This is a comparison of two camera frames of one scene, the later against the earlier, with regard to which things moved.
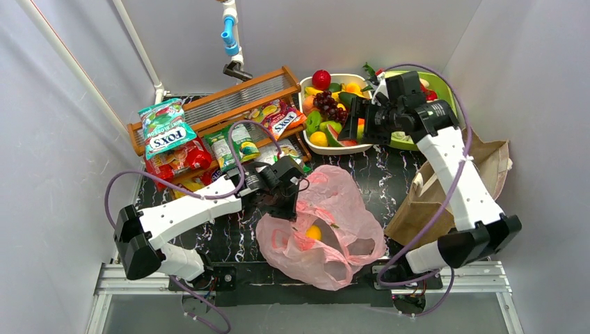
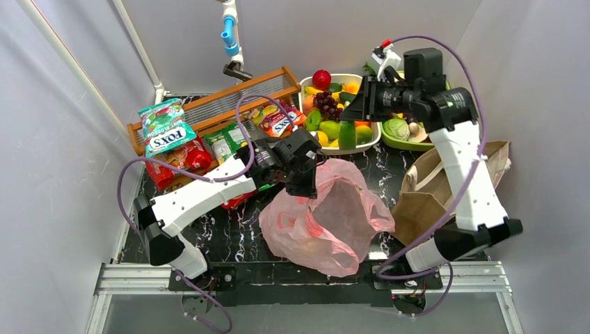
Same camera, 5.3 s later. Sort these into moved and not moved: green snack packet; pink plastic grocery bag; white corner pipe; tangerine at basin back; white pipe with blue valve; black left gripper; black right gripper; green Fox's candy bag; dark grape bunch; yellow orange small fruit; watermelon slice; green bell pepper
Moved: pink plastic grocery bag; black right gripper; black left gripper; watermelon slice
Not moved: green bell pepper; white corner pipe; dark grape bunch; white pipe with blue valve; yellow orange small fruit; tangerine at basin back; green Fox's candy bag; green snack packet
